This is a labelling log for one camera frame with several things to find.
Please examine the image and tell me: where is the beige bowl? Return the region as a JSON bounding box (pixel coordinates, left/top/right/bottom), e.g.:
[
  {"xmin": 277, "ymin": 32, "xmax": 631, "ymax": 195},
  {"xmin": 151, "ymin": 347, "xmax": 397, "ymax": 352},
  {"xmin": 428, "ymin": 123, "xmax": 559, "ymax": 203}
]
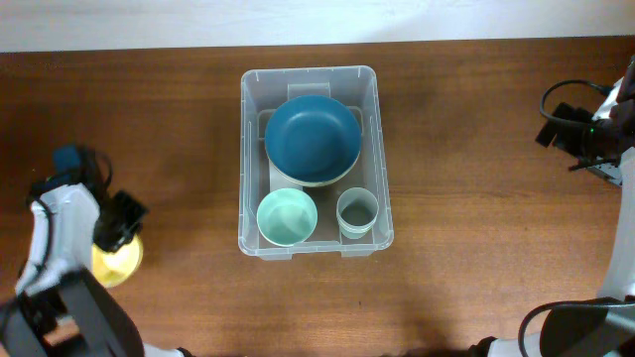
[{"xmin": 274, "ymin": 158, "xmax": 360, "ymax": 187}]

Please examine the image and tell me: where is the yellow small bowl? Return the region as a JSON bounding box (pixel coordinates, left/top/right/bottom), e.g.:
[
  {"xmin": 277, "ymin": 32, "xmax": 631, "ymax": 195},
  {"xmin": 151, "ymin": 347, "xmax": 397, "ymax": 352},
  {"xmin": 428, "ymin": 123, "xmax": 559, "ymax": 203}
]
[{"xmin": 91, "ymin": 235, "xmax": 143, "ymax": 289}]

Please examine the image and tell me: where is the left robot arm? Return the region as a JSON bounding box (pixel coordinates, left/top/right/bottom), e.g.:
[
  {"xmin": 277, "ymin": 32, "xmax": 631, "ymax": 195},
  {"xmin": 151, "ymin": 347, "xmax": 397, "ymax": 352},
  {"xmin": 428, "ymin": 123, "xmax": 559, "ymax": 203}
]
[{"xmin": 1, "ymin": 178, "xmax": 189, "ymax": 356}]

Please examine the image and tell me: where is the clear plastic storage bin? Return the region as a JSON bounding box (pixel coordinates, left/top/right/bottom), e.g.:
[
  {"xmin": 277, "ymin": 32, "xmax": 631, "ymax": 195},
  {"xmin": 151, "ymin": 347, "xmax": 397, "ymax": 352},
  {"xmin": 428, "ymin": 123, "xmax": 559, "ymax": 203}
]
[{"xmin": 237, "ymin": 65, "xmax": 394, "ymax": 261}]

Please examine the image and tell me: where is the cream plastic cup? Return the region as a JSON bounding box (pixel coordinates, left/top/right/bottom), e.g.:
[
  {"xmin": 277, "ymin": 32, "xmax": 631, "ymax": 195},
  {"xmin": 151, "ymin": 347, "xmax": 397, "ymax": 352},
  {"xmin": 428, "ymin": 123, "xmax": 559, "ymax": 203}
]
[{"xmin": 338, "ymin": 218, "xmax": 376, "ymax": 235}]

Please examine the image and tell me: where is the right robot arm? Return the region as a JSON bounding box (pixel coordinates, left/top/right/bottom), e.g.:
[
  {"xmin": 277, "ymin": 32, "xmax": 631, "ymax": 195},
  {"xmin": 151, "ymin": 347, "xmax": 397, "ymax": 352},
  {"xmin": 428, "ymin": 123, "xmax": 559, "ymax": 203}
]
[{"xmin": 467, "ymin": 66, "xmax": 634, "ymax": 357}]

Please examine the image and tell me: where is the mint green plastic cup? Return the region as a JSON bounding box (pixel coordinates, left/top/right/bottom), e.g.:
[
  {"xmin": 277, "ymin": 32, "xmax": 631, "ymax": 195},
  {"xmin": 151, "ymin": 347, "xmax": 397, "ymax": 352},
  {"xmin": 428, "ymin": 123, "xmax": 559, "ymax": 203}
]
[{"xmin": 339, "ymin": 226, "xmax": 372, "ymax": 240}]

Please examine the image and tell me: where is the grey plastic cup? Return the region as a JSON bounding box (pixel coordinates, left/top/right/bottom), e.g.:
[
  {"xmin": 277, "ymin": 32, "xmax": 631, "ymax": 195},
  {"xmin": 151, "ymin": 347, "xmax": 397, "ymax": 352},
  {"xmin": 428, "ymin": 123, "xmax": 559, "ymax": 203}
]
[{"xmin": 336, "ymin": 187, "xmax": 379, "ymax": 225}]

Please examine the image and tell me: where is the dark blue bowl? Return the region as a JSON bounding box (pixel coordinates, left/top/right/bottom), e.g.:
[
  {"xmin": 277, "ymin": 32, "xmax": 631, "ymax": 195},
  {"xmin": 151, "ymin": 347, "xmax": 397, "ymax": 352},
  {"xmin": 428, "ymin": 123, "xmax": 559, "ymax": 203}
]
[{"xmin": 264, "ymin": 95, "xmax": 362, "ymax": 182}]

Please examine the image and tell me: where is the mint green small bowl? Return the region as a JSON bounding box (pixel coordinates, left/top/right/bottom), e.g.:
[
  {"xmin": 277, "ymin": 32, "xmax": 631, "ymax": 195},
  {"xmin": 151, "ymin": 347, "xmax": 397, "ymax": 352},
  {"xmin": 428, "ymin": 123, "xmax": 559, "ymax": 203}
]
[{"xmin": 256, "ymin": 188, "xmax": 318, "ymax": 247}]

